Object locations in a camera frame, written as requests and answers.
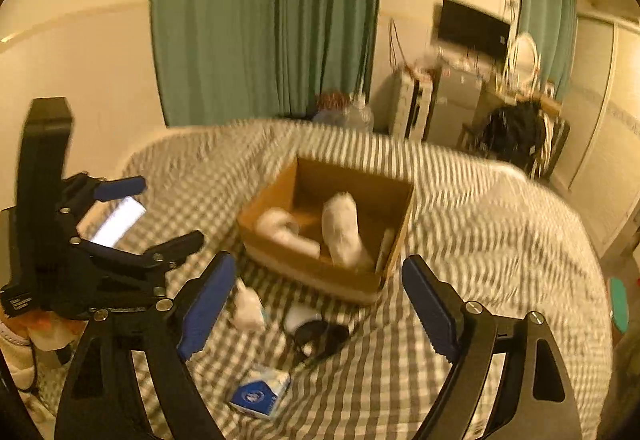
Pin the black wall television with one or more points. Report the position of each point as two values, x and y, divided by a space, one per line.
472 28

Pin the black and white sock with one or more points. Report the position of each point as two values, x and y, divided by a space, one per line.
320 337

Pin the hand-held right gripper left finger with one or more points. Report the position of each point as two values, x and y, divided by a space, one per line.
207 307

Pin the green round item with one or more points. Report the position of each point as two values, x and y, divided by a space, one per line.
619 302

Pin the white appliance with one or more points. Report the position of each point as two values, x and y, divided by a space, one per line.
405 103

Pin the blue white tissue packet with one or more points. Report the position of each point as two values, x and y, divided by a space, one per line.
260 392

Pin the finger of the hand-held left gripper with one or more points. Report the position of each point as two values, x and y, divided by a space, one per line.
172 245
122 187

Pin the white paper card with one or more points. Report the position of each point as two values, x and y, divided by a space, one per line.
120 220

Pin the black clothing pile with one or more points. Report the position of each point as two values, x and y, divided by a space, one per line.
515 130

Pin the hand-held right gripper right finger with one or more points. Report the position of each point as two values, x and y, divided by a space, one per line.
431 310

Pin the grey refrigerator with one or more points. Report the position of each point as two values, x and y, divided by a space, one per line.
452 105

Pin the round white mirror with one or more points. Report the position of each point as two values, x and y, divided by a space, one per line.
524 55

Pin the white rolled cloth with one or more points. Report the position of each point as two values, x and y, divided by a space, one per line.
285 230

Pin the narrow green curtain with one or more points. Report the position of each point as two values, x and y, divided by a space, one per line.
547 20

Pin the white plush item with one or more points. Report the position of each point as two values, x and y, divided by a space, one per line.
342 230

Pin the wide green curtain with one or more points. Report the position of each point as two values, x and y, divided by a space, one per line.
260 20

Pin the clear water bottle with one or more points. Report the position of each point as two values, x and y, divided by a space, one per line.
357 115

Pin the white wardrobe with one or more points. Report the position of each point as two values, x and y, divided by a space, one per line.
600 120

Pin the person's left forearm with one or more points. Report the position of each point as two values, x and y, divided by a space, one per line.
20 355

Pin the small white round item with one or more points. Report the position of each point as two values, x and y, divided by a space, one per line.
299 314

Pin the checked grey white bedsheet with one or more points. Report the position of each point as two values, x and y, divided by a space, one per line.
475 230

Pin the brown cardboard box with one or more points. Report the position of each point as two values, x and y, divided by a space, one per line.
320 270

